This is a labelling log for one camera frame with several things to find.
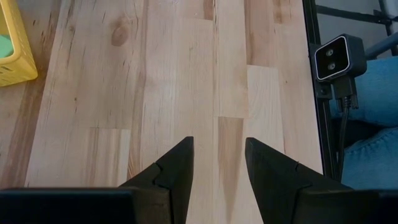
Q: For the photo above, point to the person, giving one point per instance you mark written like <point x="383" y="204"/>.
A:
<point x="373" y="93"/>

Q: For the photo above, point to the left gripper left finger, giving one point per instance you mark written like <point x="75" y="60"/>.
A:
<point x="174" y="180"/>

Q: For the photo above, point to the black metal crossbar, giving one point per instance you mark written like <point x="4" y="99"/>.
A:
<point x="348" y="14"/>

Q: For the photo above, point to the black aluminium table frame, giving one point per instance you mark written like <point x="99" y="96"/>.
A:
<point x="323" y="130"/>

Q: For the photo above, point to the grey metal tube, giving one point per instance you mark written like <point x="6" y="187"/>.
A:
<point x="382" y="46"/>

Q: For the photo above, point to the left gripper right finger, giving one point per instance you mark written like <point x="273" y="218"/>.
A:
<point x="273" y="180"/>

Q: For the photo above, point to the table-level camera box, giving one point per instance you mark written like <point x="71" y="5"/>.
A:
<point x="339" y="57"/>

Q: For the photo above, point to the yellow plastic basket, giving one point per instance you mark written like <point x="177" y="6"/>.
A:
<point x="18" y="65"/>

